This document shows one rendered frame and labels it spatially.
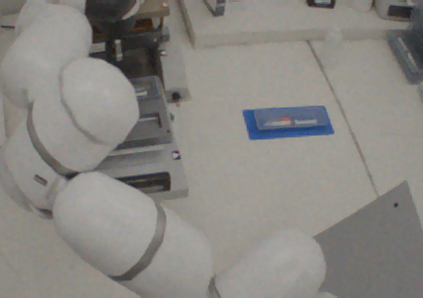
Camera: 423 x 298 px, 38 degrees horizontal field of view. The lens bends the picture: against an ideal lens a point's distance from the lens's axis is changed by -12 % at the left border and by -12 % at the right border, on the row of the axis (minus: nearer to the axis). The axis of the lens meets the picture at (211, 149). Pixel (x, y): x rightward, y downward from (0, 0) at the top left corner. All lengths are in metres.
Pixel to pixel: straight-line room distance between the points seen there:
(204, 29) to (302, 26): 0.29
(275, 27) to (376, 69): 0.33
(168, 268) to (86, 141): 0.17
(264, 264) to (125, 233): 0.20
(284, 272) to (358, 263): 0.40
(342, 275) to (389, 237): 0.11
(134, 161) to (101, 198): 0.61
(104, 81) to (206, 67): 1.12
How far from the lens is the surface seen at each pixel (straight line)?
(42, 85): 0.77
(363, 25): 2.04
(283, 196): 1.58
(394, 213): 1.19
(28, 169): 0.76
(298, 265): 0.81
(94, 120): 0.70
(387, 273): 1.16
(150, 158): 1.31
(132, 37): 1.45
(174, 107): 1.49
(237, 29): 1.88
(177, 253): 0.74
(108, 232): 0.70
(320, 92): 1.82
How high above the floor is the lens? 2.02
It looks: 51 degrees down
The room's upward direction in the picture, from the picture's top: 8 degrees clockwise
